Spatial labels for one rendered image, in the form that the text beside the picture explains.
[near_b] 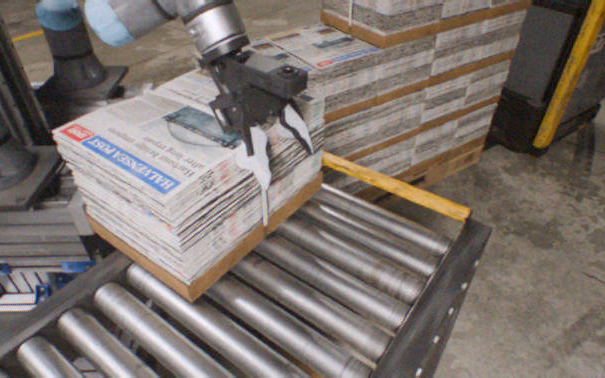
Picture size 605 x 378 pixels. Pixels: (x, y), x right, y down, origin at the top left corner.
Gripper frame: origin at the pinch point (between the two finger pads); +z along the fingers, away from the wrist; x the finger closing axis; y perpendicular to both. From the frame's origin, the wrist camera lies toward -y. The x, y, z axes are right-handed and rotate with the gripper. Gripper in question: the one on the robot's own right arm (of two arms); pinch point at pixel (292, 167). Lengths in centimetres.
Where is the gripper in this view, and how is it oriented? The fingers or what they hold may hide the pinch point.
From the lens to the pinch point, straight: 63.8
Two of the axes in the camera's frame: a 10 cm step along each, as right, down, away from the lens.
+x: -6.0, 5.0, -6.3
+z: 4.1, 8.6, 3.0
